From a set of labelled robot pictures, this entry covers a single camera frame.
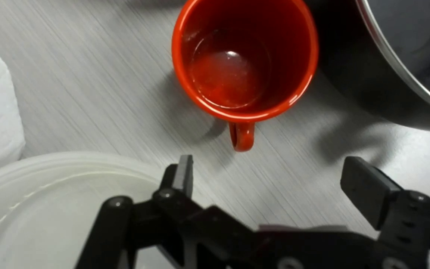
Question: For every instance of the clear plastic container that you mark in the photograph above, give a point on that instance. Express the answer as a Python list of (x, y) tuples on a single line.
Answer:
[(37, 214)]

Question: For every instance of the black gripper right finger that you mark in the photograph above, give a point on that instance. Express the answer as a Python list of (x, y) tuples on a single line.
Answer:
[(404, 224)]

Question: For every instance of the orange ceramic cup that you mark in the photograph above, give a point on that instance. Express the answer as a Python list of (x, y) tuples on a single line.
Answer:
[(246, 64)]

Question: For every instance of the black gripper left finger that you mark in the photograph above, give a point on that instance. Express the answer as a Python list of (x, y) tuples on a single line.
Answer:
[(175, 233)]

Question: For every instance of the black cooking pot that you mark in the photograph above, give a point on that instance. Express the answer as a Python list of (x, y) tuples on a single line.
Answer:
[(344, 64)]

